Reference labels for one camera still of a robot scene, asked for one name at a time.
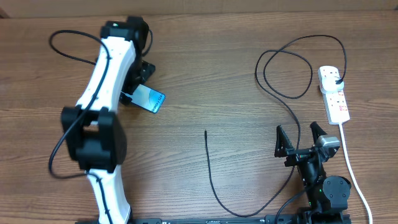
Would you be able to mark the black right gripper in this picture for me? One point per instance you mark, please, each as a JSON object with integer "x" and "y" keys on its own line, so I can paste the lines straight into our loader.
{"x": 284, "y": 149}

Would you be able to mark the white power strip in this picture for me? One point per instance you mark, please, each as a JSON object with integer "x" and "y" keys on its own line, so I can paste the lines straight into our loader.
{"x": 335, "y": 103}

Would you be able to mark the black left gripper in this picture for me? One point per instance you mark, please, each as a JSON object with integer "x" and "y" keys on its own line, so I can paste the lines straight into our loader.
{"x": 148, "y": 69}

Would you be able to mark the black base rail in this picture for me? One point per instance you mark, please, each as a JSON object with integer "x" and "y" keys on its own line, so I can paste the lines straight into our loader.
{"x": 268, "y": 219}

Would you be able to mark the blue smartphone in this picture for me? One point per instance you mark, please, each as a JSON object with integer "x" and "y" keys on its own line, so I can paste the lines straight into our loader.
{"x": 147, "y": 98}

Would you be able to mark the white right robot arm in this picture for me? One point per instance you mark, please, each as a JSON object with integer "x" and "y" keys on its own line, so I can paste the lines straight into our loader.
{"x": 327, "y": 195}

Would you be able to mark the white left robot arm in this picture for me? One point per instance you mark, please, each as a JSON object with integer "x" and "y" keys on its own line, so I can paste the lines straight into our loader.
{"x": 92, "y": 131}

